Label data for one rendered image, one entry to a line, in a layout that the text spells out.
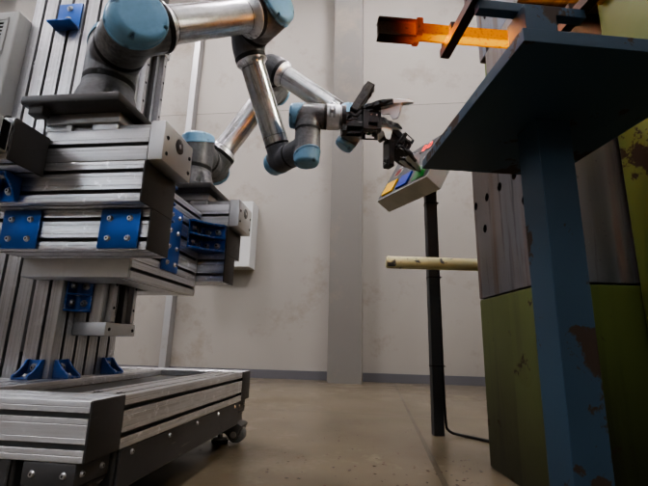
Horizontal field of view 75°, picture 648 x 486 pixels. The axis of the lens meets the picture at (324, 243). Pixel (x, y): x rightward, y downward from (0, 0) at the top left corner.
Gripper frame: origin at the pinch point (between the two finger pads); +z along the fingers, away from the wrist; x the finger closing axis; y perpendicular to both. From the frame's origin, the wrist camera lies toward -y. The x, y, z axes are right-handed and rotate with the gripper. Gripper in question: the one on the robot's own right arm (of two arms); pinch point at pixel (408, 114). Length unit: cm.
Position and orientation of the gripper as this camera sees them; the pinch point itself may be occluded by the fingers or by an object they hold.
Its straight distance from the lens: 133.7
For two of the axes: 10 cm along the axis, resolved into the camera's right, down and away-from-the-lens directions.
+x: 0.3, -2.3, -9.7
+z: 10.0, 0.3, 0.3
